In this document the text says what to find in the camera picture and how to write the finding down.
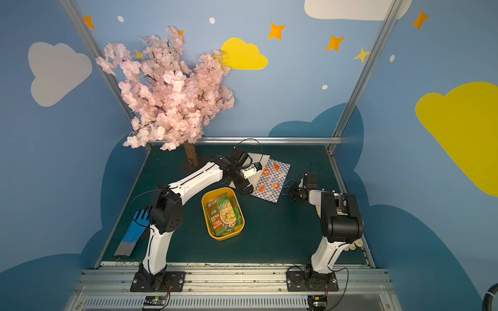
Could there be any green soup condiment packet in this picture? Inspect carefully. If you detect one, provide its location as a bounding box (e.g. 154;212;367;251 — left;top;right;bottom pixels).
204;193;244;238

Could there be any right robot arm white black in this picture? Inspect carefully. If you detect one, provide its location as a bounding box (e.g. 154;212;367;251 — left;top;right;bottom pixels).
286;173;364;292

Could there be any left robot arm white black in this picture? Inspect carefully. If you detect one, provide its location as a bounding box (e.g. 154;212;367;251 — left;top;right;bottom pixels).
130;147;263;292

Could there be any back horizontal aluminium bar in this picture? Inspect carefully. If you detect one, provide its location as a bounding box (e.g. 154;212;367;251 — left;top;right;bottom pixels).
197;137;342;145

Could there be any yellow plastic tray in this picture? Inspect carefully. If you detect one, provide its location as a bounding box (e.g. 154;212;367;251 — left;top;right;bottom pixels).
201;187;245;241

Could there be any beige fabric glove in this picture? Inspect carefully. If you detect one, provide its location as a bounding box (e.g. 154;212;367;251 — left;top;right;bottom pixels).
316;206;363;251

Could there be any pink cherry blossom tree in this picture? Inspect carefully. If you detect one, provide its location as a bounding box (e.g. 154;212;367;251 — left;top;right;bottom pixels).
95;26;235;167

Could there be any right circuit board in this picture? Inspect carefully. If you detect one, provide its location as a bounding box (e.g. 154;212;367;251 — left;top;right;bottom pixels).
307;295;328;311

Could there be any circuit board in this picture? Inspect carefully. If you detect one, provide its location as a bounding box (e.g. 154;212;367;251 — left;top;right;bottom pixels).
143;295;166;309
307;295;328;311

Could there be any blue grey work glove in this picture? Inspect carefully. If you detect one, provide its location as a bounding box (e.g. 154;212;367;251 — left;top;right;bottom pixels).
114;209;150;258

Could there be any left circuit board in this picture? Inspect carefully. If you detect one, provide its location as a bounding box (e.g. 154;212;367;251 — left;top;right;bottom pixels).
143;295;166;309

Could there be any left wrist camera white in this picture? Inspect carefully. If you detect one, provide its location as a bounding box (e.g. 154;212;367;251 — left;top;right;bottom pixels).
241;162;262;178

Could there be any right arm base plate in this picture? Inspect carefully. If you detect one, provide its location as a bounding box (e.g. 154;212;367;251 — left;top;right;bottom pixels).
285;270;339;292

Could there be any aluminium front rail frame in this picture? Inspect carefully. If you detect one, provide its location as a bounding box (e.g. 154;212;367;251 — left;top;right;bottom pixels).
66;263;401;310

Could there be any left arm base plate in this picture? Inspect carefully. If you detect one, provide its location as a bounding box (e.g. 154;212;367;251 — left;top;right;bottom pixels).
130;270;186;292

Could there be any right slanted aluminium post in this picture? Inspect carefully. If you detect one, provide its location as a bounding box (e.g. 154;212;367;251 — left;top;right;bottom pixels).
328;0;405;156

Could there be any slanted aluminium post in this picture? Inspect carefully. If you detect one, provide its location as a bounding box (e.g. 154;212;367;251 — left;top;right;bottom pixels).
328;0;405;156
58;0;135;121

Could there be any left slanted aluminium post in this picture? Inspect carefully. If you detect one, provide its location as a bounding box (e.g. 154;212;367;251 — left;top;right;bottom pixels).
58;0;135;121

